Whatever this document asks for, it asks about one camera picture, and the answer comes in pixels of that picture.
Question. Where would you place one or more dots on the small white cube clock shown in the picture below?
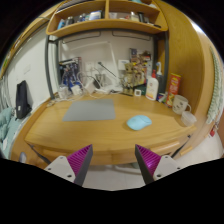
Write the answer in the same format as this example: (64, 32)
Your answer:
(137, 92)

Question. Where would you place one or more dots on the grey metal frame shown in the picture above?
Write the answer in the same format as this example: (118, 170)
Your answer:
(47, 66)

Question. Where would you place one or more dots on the dark bottle with white nozzle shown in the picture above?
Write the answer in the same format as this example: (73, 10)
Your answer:
(159, 78)

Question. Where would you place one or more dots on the clear plastic jar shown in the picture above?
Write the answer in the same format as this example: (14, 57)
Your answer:
(63, 92)

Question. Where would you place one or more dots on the teal bedding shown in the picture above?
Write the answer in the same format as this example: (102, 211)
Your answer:
(6, 126)

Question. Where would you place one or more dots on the clear plastic container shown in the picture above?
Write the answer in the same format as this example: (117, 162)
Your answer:
(188, 119)

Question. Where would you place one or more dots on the light blue computer mouse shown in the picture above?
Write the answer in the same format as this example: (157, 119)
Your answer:
(138, 122)

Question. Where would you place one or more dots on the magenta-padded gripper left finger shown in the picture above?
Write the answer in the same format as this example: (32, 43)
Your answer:
(63, 166)

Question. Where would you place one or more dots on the white wall socket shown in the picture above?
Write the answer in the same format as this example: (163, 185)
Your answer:
(100, 64)
(89, 65)

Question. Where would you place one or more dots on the small blue white box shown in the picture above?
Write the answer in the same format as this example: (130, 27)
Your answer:
(161, 97)

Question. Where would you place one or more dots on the white red-pump lotion bottle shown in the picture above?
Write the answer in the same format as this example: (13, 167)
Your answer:
(152, 88)

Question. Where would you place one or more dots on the large white power adapter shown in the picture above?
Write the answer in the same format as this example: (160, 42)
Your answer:
(89, 87)

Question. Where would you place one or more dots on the blue robot model kit box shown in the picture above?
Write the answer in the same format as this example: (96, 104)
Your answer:
(68, 71)

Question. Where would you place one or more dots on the white wall-mounted box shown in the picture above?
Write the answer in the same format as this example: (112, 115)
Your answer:
(123, 64)

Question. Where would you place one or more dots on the white mug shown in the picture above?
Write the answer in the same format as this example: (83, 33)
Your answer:
(179, 104)

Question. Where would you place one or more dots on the black bag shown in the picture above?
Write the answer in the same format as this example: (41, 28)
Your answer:
(22, 100)

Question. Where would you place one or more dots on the colourful wall poster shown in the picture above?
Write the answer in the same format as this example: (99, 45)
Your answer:
(135, 55)

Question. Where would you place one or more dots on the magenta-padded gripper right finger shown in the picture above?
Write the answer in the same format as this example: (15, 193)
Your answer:
(163, 166)

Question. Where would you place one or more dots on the small white power adapter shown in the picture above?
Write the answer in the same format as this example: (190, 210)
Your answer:
(76, 90)

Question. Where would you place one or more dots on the red chips can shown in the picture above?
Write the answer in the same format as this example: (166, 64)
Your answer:
(173, 88)

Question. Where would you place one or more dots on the grey mouse pad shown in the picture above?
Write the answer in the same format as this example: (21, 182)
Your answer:
(90, 110)

